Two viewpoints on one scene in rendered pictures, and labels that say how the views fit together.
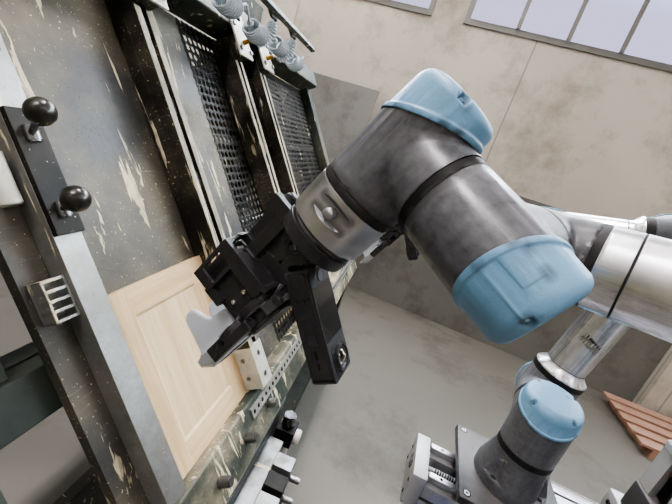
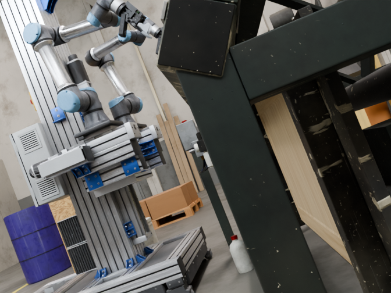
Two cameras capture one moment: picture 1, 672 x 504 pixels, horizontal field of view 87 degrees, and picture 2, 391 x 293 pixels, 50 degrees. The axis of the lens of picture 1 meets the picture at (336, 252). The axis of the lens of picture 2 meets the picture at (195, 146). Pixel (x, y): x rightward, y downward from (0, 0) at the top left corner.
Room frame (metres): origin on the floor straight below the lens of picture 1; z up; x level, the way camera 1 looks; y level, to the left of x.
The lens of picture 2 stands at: (3.05, -0.21, 0.64)
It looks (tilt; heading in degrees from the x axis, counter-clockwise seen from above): 2 degrees up; 176
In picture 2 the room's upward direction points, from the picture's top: 22 degrees counter-clockwise
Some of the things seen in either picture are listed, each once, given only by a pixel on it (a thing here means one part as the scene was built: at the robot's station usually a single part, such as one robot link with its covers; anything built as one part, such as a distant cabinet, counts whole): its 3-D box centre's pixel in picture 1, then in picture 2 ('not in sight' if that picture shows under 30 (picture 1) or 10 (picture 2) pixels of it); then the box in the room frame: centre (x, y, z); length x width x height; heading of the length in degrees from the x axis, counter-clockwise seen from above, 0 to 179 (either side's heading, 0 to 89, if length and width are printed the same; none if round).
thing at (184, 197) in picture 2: not in sight; (157, 210); (-3.51, -0.68, 0.22); 1.27 x 0.92 x 0.44; 81
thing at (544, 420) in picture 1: (542, 420); (87, 100); (0.66, -0.52, 1.20); 0.13 x 0.12 x 0.14; 154
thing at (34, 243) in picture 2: not in sight; (55, 233); (-3.17, -2.15, 0.48); 1.34 x 0.79 x 0.95; 170
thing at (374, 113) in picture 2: not in sight; (375, 111); (-3.84, 3.26, 0.36); 0.48 x 0.46 x 0.72; 167
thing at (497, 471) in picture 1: (517, 462); (95, 120); (0.65, -0.52, 1.09); 0.15 x 0.15 x 0.10
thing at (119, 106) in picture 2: not in sight; (118, 107); (0.16, -0.41, 1.20); 0.13 x 0.12 x 0.14; 142
